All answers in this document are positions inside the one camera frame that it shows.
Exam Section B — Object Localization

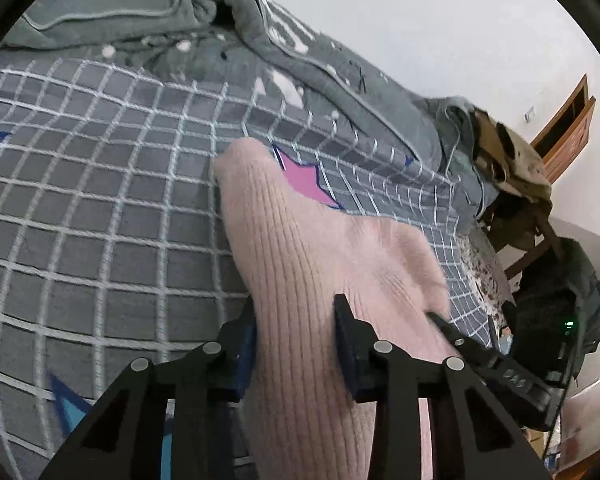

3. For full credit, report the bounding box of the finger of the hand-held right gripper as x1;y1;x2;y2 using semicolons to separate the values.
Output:
426;311;554;420

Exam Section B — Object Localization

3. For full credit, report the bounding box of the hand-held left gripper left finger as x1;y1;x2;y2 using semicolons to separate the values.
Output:
39;300;259;480

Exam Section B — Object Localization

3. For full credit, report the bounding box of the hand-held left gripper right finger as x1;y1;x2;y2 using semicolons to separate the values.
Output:
332;292;556;480

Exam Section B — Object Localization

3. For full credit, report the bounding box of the pink knitted sweater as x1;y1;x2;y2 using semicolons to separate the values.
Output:
212;137;464;480

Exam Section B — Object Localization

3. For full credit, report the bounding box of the brown clothes pile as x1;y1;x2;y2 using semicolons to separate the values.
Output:
472;107;554;207

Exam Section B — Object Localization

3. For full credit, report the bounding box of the dark green jacket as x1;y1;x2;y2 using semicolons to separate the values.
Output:
554;237;600;377

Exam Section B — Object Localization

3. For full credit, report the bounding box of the floral mattress cover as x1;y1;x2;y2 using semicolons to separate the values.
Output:
459;230;517;313

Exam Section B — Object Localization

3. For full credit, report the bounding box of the wooden chair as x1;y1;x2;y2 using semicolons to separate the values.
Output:
480;194;567;282

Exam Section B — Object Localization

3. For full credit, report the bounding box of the wooden door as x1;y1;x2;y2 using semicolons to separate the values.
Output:
530;74;597;187

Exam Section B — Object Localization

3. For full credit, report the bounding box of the grey checked bed sheet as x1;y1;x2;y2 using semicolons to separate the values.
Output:
0;55;512;480

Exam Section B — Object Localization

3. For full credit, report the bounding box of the grey quilt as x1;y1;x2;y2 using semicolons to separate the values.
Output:
0;0;497;222

